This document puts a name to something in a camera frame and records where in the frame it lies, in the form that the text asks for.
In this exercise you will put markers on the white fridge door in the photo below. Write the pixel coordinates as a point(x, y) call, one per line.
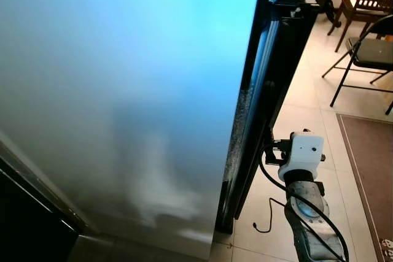
point(123, 102)

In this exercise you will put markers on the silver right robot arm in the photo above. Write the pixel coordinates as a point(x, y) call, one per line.
point(310, 219)

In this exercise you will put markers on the grey speckled fridge panel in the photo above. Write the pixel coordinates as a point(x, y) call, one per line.
point(239, 133)

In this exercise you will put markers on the black glossy fridge door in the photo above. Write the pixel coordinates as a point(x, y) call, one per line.
point(276, 59)

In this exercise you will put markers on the black folding chair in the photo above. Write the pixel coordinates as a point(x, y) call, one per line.
point(371, 53)

